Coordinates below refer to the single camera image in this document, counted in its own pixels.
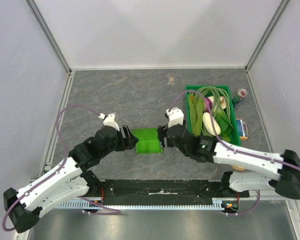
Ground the yellow masking tape roll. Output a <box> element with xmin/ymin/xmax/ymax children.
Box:
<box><xmin>231</xmin><ymin>165</ymin><xmax>247</xmax><ymax>172</ymax></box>

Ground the purple onion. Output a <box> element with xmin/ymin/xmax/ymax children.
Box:
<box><xmin>204</xmin><ymin>97</ymin><xmax>213</xmax><ymax>112</ymax></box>

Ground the green long beans bundle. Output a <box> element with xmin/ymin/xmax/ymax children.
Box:
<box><xmin>187</xmin><ymin>86</ymin><xmax>236</xmax><ymax>143</ymax></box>

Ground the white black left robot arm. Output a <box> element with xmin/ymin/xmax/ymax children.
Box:
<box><xmin>2</xmin><ymin>125</ymin><xmax>139</xmax><ymax>233</ymax></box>

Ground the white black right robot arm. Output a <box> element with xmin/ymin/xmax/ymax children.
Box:
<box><xmin>157</xmin><ymin>124</ymin><xmax>300</xmax><ymax>200</ymax></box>

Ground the blue small box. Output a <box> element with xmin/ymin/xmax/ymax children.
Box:
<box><xmin>236</xmin><ymin>118</ymin><xmax>249</xmax><ymax>141</ymax></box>

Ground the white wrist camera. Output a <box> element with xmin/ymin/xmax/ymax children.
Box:
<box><xmin>98</xmin><ymin>113</ymin><xmax>120</xmax><ymax>131</ymax></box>
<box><xmin>165</xmin><ymin>107</ymin><xmax>184</xmax><ymax>128</ymax></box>

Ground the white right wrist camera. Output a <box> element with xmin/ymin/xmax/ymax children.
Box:
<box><xmin>165</xmin><ymin>107</ymin><xmax>184</xmax><ymax>128</ymax></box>

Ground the light blue cable duct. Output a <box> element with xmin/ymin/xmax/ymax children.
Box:
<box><xmin>55</xmin><ymin>198</ymin><xmax>235</xmax><ymax>211</ymax></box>

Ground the white radish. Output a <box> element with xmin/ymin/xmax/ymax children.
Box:
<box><xmin>202</xmin><ymin>112</ymin><xmax>222</xmax><ymax>136</ymax></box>

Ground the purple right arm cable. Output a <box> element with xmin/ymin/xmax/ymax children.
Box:
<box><xmin>170</xmin><ymin>90</ymin><xmax>300</xmax><ymax>217</ymax></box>

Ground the green red drink can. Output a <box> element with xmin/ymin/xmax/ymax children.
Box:
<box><xmin>232</xmin><ymin>88</ymin><xmax>248</xmax><ymax>106</ymax></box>

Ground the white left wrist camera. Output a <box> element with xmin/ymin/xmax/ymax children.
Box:
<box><xmin>98</xmin><ymin>113</ymin><xmax>120</xmax><ymax>131</ymax></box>

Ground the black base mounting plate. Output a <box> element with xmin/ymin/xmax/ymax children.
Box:
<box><xmin>84</xmin><ymin>179</ymin><xmax>250</xmax><ymax>206</ymax></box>

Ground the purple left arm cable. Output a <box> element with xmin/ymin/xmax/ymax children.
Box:
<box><xmin>2</xmin><ymin>104</ymin><xmax>122</xmax><ymax>232</ymax></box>

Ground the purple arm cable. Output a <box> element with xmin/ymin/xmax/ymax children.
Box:
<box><xmin>2</xmin><ymin>104</ymin><xmax>122</xmax><ymax>232</ymax></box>
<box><xmin>170</xmin><ymin>90</ymin><xmax>300</xmax><ymax>217</ymax></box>

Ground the green paper box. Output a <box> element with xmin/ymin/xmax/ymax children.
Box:
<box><xmin>132</xmin><ymin>128</ymin><xmax>163</xmax><ymax>154</ymax></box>

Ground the green plastic crate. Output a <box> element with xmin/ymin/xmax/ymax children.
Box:
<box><xmin>185</xmin><ymin>85</ymin><xmax>241</xmax><ymax>146</ymax></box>

